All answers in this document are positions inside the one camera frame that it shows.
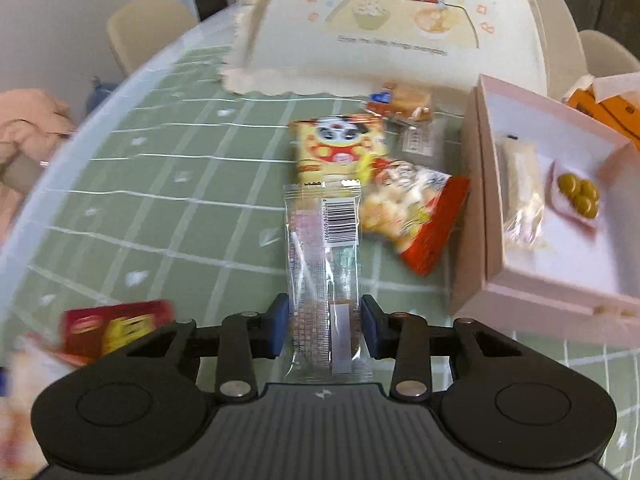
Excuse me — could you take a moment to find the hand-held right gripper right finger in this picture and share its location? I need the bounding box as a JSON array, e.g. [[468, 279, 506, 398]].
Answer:
[[361, 294, 522, 405]]

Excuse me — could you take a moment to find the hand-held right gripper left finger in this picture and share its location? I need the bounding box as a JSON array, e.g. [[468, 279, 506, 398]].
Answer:
[[126, 293, 291, 406]]

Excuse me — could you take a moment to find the clear long snack packet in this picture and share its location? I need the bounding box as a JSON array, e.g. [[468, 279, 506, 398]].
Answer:
[[282, 179, 373, 383]]

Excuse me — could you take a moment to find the red clear puffed snack bag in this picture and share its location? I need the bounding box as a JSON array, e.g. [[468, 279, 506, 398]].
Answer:
[[361, 157, 471, 277]]

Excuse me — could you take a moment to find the red foil snack packet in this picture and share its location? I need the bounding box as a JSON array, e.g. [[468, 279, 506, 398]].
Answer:
[[60, 300, 176, 361]]

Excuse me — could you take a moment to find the pink cardboard box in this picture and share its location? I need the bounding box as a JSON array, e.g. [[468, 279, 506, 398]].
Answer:
[[447, 73, 640, 348]]

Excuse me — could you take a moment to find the yellow panda snack packet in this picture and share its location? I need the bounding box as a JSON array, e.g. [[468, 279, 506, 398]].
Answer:
[[289, 112, 391, 188]]

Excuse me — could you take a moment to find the small clear packet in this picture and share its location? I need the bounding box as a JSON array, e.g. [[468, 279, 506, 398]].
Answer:
[[397, 120, 451, 168]]

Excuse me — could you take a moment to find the orange small bread packet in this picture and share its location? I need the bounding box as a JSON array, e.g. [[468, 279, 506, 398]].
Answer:
[[365, 81, 434, 124]]

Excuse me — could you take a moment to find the green checked tablecloth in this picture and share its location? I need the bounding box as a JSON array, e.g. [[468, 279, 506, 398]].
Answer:
[[0, 2, 640, 480]]

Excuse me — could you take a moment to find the white wrapped snack bar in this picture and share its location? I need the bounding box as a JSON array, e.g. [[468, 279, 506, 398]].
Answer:
[[496, 132, 546, 246]]

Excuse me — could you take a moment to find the pink green olive packet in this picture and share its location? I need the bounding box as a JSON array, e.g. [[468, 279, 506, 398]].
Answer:
[[550, 160, 603, 228]]

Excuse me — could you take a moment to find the pale blurred snack packet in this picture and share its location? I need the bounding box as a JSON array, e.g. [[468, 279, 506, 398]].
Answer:
[[0, 332, 96, 480]]

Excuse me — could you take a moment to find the dark blue object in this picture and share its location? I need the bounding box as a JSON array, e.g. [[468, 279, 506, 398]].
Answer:
[[86, 76, 120, 113]]

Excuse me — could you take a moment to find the printed mesh food cover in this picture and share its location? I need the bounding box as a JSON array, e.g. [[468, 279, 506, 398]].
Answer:
[[219, 0, 548, 98]]

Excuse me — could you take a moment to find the beige chair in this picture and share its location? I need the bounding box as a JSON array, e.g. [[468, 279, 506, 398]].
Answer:
[[577, 29, 640, 81], [106, 0, 201, 77], [515, 0, 587, 106]]

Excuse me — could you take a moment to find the orange tissue box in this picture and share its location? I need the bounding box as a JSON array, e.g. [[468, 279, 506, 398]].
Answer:
[[562, 74, 640, 153]]

